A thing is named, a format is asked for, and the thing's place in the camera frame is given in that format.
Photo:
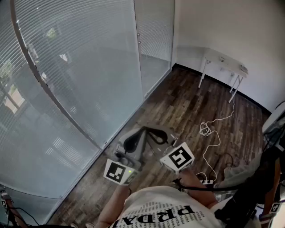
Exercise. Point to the white power strip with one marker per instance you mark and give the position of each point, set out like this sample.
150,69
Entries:
207,181

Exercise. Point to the white folding table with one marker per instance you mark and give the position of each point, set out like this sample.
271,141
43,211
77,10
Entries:
213,55

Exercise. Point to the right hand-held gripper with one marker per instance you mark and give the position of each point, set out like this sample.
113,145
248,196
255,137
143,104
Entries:
178,158

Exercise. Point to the grey fabric bag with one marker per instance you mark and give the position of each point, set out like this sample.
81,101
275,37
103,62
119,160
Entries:
232,176

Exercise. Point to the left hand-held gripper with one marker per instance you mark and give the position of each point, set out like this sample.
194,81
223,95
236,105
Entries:
115,172

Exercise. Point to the black body-worn device box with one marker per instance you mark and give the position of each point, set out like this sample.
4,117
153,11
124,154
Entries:
238,209

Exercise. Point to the white office chair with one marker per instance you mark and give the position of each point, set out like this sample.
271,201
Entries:
274,115

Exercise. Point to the person's left forearm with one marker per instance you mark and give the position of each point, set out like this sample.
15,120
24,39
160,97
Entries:
113,204

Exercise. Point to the person's right forearm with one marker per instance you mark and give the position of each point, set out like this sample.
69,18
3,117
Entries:
196,184

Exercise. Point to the white printed t-shirt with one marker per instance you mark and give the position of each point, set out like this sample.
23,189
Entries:
167,200

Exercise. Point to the small grey table object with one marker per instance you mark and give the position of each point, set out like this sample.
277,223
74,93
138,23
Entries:
243,68

